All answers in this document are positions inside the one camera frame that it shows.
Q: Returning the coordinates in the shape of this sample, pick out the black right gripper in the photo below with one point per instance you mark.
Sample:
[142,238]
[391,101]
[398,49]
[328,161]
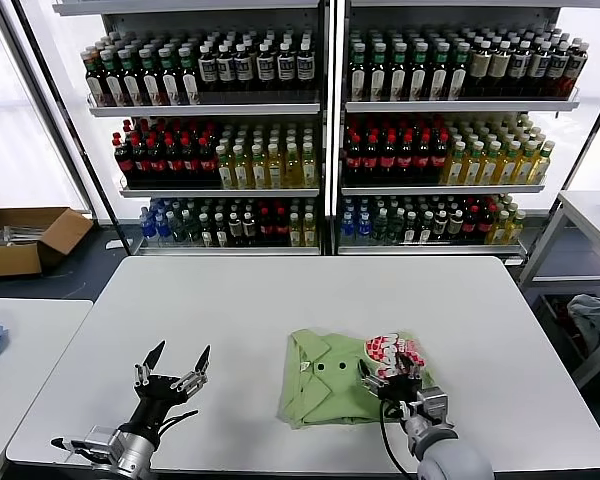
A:
[400,397]

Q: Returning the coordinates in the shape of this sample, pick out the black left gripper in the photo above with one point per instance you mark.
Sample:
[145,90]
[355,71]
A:
[157,400]

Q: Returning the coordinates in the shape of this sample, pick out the light green polo shirt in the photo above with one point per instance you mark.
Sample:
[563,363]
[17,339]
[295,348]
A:
[330,390]

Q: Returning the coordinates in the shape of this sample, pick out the grey blue clothes pile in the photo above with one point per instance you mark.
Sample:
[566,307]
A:
[591,314]

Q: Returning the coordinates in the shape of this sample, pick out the green-tinted water bottle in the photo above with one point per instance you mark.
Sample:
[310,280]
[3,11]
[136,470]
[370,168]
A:
[176,229]
[190,229]
[395,229]
[379,229]

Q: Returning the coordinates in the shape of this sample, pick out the dark drink bottle white cap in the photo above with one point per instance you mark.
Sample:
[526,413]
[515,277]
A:
[410,230]
[455,227]
[249,229]
[206,232]
[234,229]
[426,230]
[440,227]
[220,232]

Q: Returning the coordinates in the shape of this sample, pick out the blue drink bottle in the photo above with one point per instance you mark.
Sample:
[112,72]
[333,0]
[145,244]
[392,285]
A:
[363,227]
[347,227]
[160,227]
[146,224]

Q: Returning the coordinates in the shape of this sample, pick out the yellow juice bottle white cap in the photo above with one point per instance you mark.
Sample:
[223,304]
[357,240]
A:
[294,232]
[292,169]
[258,169]
[275,169]
[515,229]
[224,169]
[308,232]
[525,167]
[500,229]
[507,167]
[541,167]
[472,167]
[454,167]
[490,167]
[308,169]
[241,169]

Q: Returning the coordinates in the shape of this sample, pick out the red-capped cola bottle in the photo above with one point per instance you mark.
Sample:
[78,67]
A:
[370,159]
[190,164]
[156,164]
[422,159]
[123,164]
[139,164]
[264,229]
[439,159]
[206,164]
[387,159]
[352,159]
[405,159]
[470,224]
[173,164]
[280,229]
[485,224]

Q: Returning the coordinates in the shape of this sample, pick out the open brown cardboard box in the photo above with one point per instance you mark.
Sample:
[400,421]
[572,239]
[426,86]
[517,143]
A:
[9,259]

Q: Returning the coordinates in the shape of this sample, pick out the grey metal parts bundle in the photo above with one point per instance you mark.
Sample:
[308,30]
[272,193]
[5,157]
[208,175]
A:
[23,233]

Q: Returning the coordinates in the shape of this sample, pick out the dark tea bottle green cap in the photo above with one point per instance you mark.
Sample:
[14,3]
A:
[398,74]
[457,74]
[357,74]
[418,74]
[151,82]
[438,74]
[113,83]
[96,84]
[132,82]
[377,74]
[171,81]
[190,80]

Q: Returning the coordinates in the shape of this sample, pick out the dark bottle white blue label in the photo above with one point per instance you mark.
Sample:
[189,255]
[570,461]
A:
[304,67]
[573,67]
[556,67]
[265,68]
[207,69]
[284,67]
[225,69]
[518,67]
[537,67]
[242,68]

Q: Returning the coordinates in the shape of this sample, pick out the dark bottle beige label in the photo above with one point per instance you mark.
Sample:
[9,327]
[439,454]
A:
[498,67]
[478,67]

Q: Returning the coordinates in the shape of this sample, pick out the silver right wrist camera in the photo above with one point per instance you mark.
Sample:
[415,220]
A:
[432,405]

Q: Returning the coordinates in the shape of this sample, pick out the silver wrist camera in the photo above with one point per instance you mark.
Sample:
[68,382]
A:
[97,445]
[432,405]

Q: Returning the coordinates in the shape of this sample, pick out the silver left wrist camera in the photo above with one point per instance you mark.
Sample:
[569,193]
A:
[97,445]

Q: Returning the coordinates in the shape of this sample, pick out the grey metal frame table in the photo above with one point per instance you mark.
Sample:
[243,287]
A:
[594,204]

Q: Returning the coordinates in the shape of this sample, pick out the black metal frame pole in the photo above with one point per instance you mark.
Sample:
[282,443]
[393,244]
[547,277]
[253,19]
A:
[71,124]
[581,149]

